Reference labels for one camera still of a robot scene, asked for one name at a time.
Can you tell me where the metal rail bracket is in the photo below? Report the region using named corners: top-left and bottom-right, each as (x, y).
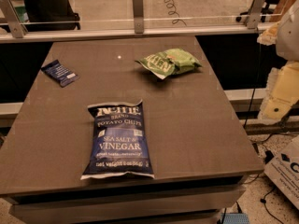
top-left (0, 0), bottom-right (27, 38)
top-left (245, 0), bottom-right (265, 29)
top-left (132, 0), bottom-right (144, 34)

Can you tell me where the coiled black cable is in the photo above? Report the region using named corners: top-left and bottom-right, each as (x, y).
top-left (156, 0), bottom-right (188, 27)

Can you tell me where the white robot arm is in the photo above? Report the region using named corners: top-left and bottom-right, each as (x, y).
top-left (257, 0), bottom-right (299, 124)

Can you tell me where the clear glass barrier panel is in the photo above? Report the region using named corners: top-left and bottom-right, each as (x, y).
top-left (0, 0), bottom-right (299, 26)

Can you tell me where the left metal rail bracket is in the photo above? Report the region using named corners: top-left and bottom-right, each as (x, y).
top-left (0, 0), bottom-right (27, 38)

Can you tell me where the blue sea salt vinegar chip bag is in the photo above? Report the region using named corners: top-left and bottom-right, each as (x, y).
top-left (81, 101), bottom-right (154, 180)

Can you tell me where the black floor cable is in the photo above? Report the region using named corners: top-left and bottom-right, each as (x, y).
top-left (260, 185), bottom-right (286, 224)

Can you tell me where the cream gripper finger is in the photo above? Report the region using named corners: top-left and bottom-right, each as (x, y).
top-left (257, 22), bottom-right (279, 46)
top-left (258, 62), bottom-right (299, 121)

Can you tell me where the white cardboard box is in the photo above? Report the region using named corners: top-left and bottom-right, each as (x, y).
top-left (264, 137), bottom-right (299, 209)

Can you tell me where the green jalapeno chip bag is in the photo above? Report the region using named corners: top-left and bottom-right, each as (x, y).
top-left (136, 49), bottom-right (202, 79)

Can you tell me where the right metal rail bracket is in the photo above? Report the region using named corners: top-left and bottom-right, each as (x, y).
top-left (245, 0), bottom-right (265, 29)

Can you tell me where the blue rxbar blueberry bar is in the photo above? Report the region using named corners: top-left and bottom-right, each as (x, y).
top-left (41, 60), bottom-right (78, 88)

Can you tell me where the blue floor pedal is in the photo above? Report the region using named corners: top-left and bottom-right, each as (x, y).
top-left (220, 213), bottom-right (250, 224)

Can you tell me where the middle metal rail bracket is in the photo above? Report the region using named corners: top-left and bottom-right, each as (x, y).
top-left (132, 0), bottom-right (144, 34)

